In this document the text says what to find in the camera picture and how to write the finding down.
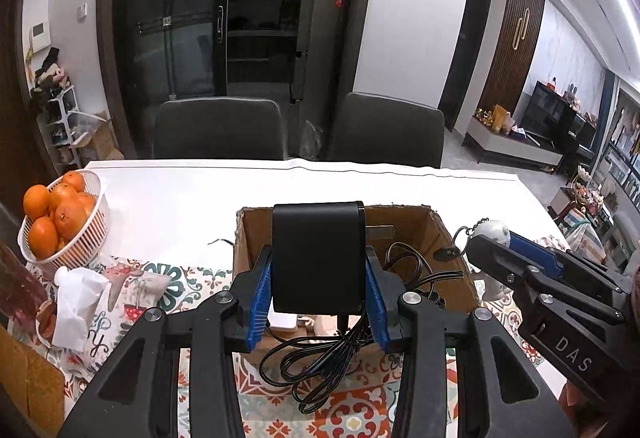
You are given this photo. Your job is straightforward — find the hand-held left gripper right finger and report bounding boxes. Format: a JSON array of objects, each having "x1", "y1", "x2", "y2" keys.
[{"x1": 364, "y1": 245, "x2": 581, "y2": 438}]

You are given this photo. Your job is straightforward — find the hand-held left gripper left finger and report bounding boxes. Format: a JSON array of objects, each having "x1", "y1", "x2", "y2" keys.
[{"x1": 57, "y1": 245, "x2": 274, "y2": 438}]

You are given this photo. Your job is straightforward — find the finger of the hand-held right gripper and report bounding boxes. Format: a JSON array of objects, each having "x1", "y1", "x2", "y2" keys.
[
  {"x1": 506, "y1": 229, "x2": 635, "y2": 295},
  {"x1": 465, "y1": 234, "x2": 628, "y2": 325}
]

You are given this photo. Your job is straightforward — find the white square charger block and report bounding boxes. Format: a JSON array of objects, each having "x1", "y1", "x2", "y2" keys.
[{"x1": 267, "y1": 312, "x2": 302, "y2": 335}]

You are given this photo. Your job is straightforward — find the white keychain figure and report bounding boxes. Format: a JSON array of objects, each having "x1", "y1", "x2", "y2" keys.
[{"x1": 452, "y1": 217, "x2": 513, "y2": 305}]

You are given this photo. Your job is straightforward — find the brown cardboard box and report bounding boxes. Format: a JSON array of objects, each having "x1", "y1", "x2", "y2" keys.
[{"x1": 232, "y1": 204, "x2": 482, "y2": 370}]

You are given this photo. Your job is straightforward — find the black power adapter with cable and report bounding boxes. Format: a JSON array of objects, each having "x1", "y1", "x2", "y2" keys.
[{"x1": 259, "y1": 200, "x2": 467, "y2": 415}]

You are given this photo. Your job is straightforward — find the white low media cabinet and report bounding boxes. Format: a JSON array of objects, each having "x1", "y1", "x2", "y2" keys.
[{"x1": 462, "y1": 114, "x2": 564, "y2": 175}]

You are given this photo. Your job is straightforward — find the patterned table runner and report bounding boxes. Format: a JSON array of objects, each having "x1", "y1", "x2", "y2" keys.
[{"x1": 10, "y1": 238, "x2": 568, "y2": 438}]

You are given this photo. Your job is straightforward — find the floral fabric tissue cover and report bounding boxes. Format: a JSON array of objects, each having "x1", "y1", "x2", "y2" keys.
[{"x1": 49, "y1": 255, "x2": 174, "y2": 375}]

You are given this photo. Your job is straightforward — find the black television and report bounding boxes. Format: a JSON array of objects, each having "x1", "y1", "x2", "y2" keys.
[{"x1": 524, "y1": 80, "x2": 599, "y2": 155}]

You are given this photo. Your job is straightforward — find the grey dining chair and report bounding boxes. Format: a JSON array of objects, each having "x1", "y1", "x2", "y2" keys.
[
  {"x1": 326, "y1": 91, "x2": 445, "y2": 169},
  {"x1": 152, "y1": 96, "x2": 289, "y2": 161}
]

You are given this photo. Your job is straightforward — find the white tissue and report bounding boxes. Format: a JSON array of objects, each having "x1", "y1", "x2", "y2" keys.
[{"x1": 52, "y1": 266, "x2": 109, "y2": 350}]

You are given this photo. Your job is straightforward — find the white plastic basket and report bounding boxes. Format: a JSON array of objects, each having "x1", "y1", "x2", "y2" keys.
[{"x1": 17, "y1": 169, "x2": 110, "y2": 265}]

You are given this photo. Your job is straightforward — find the pile of oranges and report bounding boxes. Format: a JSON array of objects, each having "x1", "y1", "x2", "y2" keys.
[{"x1": 22, "y1": 171, "x2": 98, "y2": 257}]

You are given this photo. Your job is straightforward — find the small wooden dish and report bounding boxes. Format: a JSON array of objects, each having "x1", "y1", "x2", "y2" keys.
[{"x1": 35, "y1": 300, "x2": 59, "y2": 348}]

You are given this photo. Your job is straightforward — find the cardboard carton on floor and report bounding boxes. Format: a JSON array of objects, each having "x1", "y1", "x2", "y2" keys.
[{"x1": 74, "y1": 112, "x2": 127, "y2": 162}]

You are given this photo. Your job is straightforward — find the glass vase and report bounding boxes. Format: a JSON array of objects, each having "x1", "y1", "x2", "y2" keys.
[{"x1": 0, "y1": 203, "x2": 47, "y2": 320}]

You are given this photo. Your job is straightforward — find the woven wicker box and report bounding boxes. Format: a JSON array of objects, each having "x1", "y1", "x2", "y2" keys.
[{"x1": 0, "y1": 324, "x2": 67, "y2": 438}]

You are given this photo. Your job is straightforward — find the white shoe rack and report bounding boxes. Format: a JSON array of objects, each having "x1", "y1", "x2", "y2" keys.
[{"x1": 34, "y1": 84, "x2": 82, "y2": 165}]

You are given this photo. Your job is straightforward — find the dark glass sliding door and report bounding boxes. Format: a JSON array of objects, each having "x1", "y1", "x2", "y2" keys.
[{"x1": 102, "y1": 0, "x2": 236, "y2": 156}]

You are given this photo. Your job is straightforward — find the white intercom panel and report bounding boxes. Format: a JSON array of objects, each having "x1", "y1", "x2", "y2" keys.
[{"x1": 29, "y1": 21, "x2": 50, "y2": 52}]

